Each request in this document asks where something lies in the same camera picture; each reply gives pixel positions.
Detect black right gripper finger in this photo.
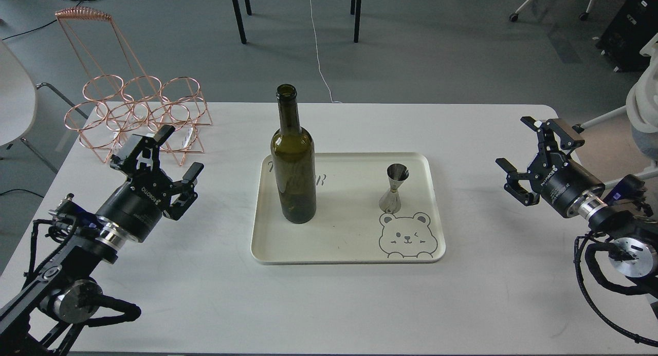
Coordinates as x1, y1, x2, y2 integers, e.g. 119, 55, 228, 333
520, 116, 585, 169
496, 158, 540, 206

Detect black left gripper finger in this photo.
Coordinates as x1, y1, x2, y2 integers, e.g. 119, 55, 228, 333
166, 162, 205, 220
109, 125, 175, 178

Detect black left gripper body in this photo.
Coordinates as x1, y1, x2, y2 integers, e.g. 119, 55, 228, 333
96, 162, 181, 242

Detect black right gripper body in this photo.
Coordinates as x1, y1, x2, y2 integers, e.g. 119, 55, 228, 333
534, 161, 604, 218

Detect dark green wine bottle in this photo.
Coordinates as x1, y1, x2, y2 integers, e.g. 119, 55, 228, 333
270, 84, 317, 223

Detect silver steel jigger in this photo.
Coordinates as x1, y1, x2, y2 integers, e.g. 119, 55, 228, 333
378, 163, 410, 215

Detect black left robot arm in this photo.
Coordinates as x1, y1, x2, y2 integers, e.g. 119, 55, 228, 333
1, 125, 204, 355

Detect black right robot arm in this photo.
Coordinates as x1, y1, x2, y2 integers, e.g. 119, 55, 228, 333
496, 116, 657, 347

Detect white office chair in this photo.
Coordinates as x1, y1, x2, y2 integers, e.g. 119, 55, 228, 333
573, 35, 657, 180

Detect white chair wheeled base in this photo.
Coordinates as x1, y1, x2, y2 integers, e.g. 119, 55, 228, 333
507, 0, 595, 23

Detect black equipment case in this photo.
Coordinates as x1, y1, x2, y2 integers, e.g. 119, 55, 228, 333
595, 0, 657, 72

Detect white round chair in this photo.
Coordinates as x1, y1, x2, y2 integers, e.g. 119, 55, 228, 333
1, 42, 75, 174

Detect cream bear serving tray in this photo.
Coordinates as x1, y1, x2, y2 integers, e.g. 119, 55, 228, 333
251, 152, 446, 265

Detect black table legs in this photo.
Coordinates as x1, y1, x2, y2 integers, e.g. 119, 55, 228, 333
228, 0, 363, 45

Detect copper wire wine rack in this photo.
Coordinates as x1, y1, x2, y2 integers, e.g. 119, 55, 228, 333
56, 6, 213, 165

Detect white floor cable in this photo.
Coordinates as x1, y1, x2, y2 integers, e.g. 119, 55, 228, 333
300, 0, 343, 104

